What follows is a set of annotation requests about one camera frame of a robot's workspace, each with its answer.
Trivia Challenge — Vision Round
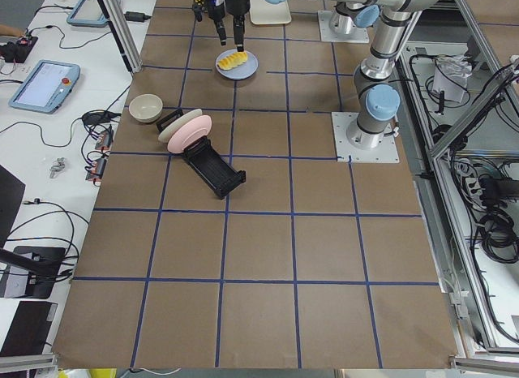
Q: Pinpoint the blue teach pendant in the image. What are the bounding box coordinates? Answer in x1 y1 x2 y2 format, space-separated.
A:
66 0 108 28
8 60 81 114

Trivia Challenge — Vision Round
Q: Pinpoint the blue teach pendant near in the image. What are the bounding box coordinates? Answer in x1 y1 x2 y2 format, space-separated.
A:
8 60 81 114

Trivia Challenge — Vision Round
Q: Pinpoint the white rectangular tray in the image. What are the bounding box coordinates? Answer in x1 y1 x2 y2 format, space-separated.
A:
249 0 292 25

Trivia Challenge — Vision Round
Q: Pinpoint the blue teach pendant far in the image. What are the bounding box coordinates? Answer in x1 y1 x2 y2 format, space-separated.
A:
66 0 108 28

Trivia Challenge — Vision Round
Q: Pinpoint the blue plate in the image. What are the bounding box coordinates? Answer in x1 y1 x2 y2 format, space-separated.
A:
215 49 259 80

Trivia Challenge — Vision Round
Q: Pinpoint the cream bowl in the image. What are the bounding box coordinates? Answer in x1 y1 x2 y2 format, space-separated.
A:
128 94 163 123

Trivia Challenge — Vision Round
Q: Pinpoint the aluminium frame post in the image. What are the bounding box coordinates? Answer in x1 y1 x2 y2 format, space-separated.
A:
97 0 143 74

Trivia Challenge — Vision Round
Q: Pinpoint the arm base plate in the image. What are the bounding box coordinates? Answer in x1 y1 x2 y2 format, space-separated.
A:
332 112 400 164
318 11 369 44

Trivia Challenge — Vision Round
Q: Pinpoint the black power adapter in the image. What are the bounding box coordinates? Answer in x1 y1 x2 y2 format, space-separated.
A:
124 11 152 23

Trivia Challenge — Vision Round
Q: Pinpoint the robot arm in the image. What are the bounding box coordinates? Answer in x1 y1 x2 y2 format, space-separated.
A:
346 6 419 150

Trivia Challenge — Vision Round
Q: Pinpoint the cream plate in rack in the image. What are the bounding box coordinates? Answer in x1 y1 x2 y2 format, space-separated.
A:
158 109 203 143

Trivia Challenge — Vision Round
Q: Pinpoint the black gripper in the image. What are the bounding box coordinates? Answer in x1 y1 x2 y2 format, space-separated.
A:
208 0 250 52

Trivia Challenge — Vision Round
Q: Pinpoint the yellow striped bread roll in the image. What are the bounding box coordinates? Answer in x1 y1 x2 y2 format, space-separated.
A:
217 51 248 71

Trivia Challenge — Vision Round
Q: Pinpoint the black dish rack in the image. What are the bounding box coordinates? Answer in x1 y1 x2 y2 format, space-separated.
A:
156 109 246 199

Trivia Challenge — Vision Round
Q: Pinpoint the pink plate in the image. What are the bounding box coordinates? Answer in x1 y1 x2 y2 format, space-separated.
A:
167 114 212 154

